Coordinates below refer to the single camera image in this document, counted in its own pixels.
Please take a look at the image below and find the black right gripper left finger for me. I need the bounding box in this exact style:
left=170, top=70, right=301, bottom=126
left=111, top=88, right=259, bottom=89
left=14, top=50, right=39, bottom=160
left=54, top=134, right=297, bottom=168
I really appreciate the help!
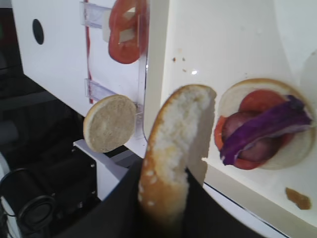
left=58, top=160, right=146, bottom=238

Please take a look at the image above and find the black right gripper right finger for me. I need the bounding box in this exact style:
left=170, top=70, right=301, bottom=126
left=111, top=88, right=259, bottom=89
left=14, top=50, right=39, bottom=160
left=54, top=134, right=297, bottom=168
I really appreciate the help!
left=182, top=169, right=282, bottom=238

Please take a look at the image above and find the sesame top bun front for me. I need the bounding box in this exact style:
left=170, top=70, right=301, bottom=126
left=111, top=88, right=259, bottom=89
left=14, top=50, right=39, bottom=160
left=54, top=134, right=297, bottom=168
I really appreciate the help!
left=138, top=84, right=216, bottom=238

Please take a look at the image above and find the meat patty on tray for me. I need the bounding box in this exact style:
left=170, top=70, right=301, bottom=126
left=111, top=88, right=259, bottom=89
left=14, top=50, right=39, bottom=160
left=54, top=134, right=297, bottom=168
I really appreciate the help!
left=220, top=111, right=285, bottom=165

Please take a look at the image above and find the tomato slice on tray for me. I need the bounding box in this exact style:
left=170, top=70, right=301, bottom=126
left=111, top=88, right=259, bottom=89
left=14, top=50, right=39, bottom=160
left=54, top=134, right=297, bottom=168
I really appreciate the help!
left=214, top=90, right=293, bottom=170

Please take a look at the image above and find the upright tomato slice front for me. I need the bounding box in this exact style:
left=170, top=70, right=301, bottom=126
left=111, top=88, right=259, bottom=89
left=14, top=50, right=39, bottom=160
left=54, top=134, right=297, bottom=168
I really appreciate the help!
left=108, top=14, right=149, bottom=64

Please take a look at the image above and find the upright tomato slice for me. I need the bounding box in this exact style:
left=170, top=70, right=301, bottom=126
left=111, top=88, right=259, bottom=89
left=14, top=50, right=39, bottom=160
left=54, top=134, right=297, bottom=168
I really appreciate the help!
left=108, top=14, right=149, bottom=64
left=109, top=0, right=147, bottom=31

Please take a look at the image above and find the upright tomato slice rear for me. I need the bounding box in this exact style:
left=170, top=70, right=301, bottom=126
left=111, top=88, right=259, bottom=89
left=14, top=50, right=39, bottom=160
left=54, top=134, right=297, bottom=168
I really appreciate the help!
left=109, top=0, right=147, bottom=31

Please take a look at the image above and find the upright bottom bun left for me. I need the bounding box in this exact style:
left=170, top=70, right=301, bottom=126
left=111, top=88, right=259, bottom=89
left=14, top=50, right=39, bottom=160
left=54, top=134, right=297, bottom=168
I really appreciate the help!
left=83, top=95, right=137, bottom=153

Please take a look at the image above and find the brown crumb on tray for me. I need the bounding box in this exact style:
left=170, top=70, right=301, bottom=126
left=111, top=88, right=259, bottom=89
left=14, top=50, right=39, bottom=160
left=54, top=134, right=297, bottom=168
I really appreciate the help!
left=285, top=187, right=312, bottom=210

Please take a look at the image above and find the black round speaker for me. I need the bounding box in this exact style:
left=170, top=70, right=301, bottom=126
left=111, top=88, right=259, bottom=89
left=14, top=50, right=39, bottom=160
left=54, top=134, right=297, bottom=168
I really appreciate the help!
left=0, top=169, right=55, bottom=238

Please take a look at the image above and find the bottom bun on tray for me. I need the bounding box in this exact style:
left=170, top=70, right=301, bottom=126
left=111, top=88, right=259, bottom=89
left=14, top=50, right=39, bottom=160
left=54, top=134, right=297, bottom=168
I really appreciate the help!
left=214, top=78, right=316, bottom=170

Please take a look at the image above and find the left red strip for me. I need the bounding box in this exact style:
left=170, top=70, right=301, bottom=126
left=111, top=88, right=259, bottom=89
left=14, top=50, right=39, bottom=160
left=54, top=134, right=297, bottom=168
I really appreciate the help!
left=85, top=26, right=94, bottom=104

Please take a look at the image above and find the clear holder lower left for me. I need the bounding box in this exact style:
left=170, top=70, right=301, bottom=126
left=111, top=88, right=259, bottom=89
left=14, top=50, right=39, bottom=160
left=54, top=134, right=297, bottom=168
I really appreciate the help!
left=85, top=79, right=116, bottom=101

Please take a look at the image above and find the clear holder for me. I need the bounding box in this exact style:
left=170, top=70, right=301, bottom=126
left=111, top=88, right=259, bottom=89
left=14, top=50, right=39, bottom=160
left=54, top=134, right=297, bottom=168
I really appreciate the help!
left=85, top=79, right=116, bottom=101
left=80, top=1, right=111, bottom=29

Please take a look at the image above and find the purple cabbage strip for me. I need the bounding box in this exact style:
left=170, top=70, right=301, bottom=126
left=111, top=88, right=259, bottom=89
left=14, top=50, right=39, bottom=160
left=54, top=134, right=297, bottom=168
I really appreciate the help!
left=220, top=95, right=313, bottom=165

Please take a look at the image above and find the beige metal tray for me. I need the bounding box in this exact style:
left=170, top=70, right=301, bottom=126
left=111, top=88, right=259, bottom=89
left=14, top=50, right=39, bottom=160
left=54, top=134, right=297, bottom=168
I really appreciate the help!
left=144, top=0, right=317, bottom=238

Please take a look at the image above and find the clear holder upper left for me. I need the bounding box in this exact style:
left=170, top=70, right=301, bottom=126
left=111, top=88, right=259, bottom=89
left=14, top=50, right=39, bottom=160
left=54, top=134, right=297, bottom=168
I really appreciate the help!
left=80, top=1, right=111, bottom=29

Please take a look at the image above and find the left long clear rail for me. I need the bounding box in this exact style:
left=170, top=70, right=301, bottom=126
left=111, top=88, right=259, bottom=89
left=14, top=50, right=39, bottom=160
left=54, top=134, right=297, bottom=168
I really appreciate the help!
left=135, top=0, right=149, bottom=139

